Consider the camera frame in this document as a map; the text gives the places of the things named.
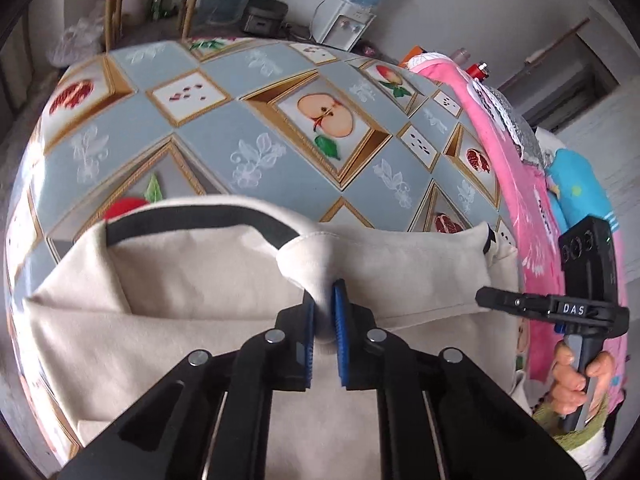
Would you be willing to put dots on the fruit print tablecloth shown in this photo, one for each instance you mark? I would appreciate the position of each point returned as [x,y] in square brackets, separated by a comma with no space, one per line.
[250,120]

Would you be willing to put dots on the green bottle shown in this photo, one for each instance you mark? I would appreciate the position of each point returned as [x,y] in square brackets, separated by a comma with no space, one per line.
[159,7]

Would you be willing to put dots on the cream zip jacket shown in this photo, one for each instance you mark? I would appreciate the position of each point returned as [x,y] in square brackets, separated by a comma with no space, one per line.
[175,310]

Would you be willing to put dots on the black rice cooker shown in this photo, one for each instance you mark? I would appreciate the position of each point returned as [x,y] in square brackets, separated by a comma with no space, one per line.
[265,15]

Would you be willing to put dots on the white plastic bag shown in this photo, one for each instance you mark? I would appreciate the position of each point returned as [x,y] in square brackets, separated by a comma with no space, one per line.
[80,40]

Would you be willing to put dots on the white water dispenser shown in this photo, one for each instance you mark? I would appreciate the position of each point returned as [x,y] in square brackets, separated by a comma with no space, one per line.
[340,25]

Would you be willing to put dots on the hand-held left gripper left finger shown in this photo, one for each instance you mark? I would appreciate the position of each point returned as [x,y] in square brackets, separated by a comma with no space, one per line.
[310,345]

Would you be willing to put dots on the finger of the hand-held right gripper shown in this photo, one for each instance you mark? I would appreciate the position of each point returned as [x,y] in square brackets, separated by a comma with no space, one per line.
[510,302]

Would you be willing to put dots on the person's right forearm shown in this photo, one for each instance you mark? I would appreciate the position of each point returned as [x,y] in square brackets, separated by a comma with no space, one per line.
[555,430]

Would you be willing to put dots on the pink printed blanket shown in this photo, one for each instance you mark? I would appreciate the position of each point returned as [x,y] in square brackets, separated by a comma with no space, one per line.
[500,160]

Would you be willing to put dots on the orange box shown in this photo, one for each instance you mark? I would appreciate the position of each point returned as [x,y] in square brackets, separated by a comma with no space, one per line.
[412,55]

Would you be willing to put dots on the clear small bottle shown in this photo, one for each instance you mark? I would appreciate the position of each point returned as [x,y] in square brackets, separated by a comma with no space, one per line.
[461,55]

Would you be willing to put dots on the silver cover with lace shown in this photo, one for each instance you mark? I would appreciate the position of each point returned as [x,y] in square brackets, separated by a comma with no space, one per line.
[520,125]

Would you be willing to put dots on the blue dotted cloth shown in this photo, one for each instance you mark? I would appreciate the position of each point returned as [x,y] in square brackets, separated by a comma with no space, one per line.
[575,180]

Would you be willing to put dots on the person's right hand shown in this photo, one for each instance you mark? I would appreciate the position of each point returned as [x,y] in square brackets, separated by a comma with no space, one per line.
[567,380]

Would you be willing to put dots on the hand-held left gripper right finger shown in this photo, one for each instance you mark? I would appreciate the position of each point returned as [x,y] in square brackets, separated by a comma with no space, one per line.
[341,340]

